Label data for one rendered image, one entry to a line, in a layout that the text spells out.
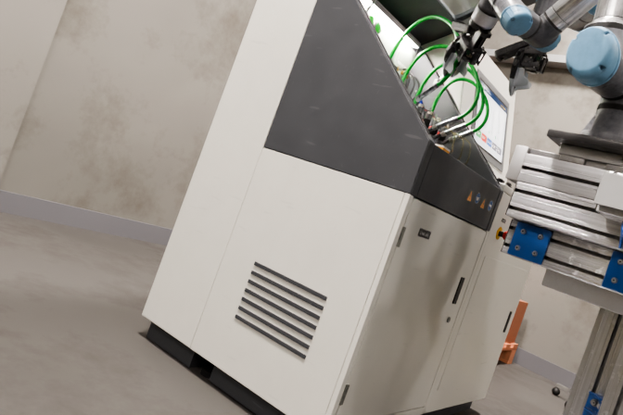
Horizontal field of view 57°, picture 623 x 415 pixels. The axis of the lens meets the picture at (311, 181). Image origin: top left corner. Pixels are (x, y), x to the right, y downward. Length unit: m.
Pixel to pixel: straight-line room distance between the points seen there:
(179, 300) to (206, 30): 2.40
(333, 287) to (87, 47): 2.46
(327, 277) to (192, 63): 2.60
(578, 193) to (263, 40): 1.19
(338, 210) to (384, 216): 0.15
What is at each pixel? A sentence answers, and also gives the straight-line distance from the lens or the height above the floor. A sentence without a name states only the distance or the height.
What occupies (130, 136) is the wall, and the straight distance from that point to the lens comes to 3.91.
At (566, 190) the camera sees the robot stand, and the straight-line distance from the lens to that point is 1.48.
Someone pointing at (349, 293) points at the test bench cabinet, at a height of 0.47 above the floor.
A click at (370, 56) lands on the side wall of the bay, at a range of 1.84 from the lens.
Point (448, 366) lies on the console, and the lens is 2.37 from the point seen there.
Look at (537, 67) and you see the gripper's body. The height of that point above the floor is 1.32.
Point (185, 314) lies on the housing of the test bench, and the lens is 2.08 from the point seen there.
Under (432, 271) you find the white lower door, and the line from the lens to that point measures 1.92.
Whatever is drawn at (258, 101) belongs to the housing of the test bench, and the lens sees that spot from 2.04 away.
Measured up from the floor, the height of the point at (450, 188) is 0.86.
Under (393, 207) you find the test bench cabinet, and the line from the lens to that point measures 1.65.
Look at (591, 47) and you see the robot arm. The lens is 1.44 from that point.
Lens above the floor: 0.70
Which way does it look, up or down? 1 degrees up
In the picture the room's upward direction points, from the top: 20 degrees clockwise
